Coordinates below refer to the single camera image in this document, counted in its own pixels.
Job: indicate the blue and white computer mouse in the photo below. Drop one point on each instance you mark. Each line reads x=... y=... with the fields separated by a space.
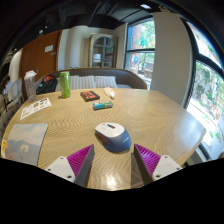
x=114 y=136

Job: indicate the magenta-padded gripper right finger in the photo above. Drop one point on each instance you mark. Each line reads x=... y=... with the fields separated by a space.
x=160 y=166

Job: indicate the brown curved sofa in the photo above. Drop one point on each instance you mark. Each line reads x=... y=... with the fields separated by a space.
x=128 y=78

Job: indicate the wooden glass-door cabinet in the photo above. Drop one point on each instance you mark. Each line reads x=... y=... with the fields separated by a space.
x=102 y=51

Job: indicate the clear plastic tumbler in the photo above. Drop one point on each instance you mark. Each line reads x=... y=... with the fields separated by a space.
x=30 y=88

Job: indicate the striped cushion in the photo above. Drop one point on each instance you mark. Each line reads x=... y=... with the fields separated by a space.
x=106 y=81
x=83 y=82

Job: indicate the white sticker sheet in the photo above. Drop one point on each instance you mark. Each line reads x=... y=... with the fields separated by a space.
x=35 y=108

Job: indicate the green drink can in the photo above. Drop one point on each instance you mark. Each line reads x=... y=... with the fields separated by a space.
x=65 y=85

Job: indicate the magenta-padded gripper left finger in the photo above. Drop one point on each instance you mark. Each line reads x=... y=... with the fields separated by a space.
x=66 y=166

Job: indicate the clear wrapped snack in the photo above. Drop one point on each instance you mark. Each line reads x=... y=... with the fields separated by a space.
x=109 y=92

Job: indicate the orange-brown wooden door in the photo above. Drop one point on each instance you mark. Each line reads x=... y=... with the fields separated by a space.
x=38 y=63

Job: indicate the teal small pack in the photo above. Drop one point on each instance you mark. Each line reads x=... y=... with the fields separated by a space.
x=102 y=105

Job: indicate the black and orange flat box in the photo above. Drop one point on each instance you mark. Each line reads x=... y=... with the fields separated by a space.
x=89 y=96

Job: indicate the white door sign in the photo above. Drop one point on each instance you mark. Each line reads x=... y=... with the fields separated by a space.
x=49 y=48

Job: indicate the sky print mouse pad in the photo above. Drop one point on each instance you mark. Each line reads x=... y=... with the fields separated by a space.
x=26 y=141

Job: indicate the yellow square sticker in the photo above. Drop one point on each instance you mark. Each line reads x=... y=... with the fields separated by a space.
x=3 y=148

